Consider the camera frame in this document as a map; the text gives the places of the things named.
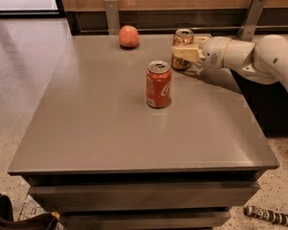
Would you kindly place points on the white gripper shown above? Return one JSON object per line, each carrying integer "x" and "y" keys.
{"x": 213, "y": 52}

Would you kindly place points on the orange gold soda can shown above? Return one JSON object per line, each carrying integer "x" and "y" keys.
{"x": 182, "y": 37}

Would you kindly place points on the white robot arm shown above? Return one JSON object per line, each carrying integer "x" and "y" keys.
{"x": 264, "y": 61}

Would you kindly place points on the red cola can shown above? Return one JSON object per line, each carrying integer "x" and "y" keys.
{"x": 158, "y": 80}

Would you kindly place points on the red apple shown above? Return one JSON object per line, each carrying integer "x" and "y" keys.
{"x": 128, "y": 36}

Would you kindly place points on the grey drawer cabinet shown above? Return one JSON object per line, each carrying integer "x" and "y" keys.
{"x": 96, "y": 153}

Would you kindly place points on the black white patterned cylinder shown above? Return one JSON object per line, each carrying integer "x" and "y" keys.
{"x": 267, "y": 215}

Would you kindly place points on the right metal bracket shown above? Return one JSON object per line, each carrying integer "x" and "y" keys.
{"x": 252, "y": 17}

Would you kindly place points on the metal bracket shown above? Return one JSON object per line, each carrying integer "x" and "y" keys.
{"x": 252, "y": 17}
{"x": 112, "y": 14}

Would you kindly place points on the left metal bracket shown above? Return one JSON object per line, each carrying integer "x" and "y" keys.
{"x": 112, "y": 14}

